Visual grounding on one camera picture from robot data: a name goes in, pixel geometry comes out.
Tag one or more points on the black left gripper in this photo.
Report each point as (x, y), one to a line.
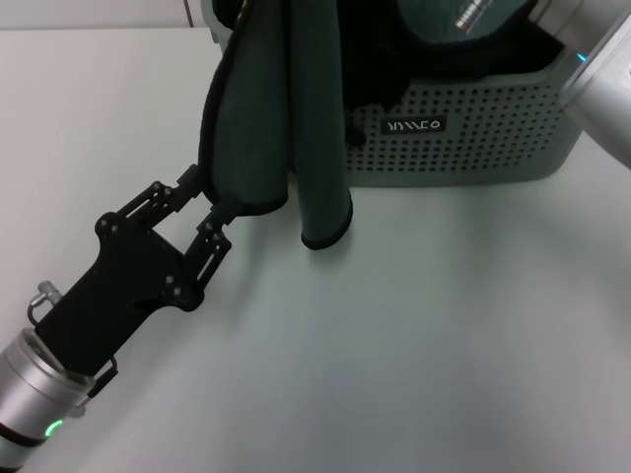
(123, 281)

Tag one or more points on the dark green towel black hem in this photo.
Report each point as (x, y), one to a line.
(256, 123)

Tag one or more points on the white and silver right robot arm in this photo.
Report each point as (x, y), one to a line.
(567, 24)

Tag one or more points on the grey-green perforated storage box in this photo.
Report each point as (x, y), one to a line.
(468, 148)

